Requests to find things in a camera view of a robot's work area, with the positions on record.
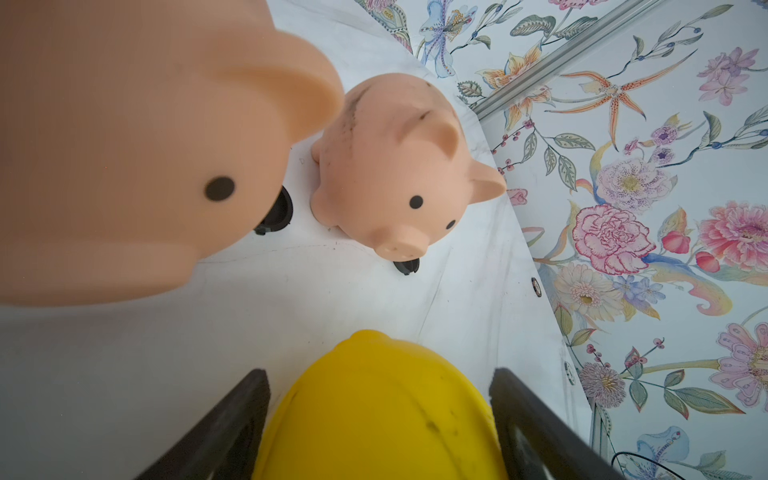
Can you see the black piggy bank stopper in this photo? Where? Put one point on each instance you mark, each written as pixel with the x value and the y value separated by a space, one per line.
pixel 279 216
pixel 408 267

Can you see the pink piggy bank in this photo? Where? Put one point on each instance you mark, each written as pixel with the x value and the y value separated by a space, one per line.
pixel 140 137
pixel 396 172

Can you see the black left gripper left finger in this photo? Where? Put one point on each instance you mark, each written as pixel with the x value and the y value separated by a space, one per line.
pixel 225 442

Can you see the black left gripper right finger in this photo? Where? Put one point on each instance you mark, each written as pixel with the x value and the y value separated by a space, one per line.
pixel 534 442

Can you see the white round table sticker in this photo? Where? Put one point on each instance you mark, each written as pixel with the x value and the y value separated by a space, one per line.
pixel 570 373

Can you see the aluminium frame corner post right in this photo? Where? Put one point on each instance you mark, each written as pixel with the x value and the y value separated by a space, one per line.
pixel 552 64

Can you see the yellow piggy bank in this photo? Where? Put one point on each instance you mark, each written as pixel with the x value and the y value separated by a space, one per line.
pixel 380 408

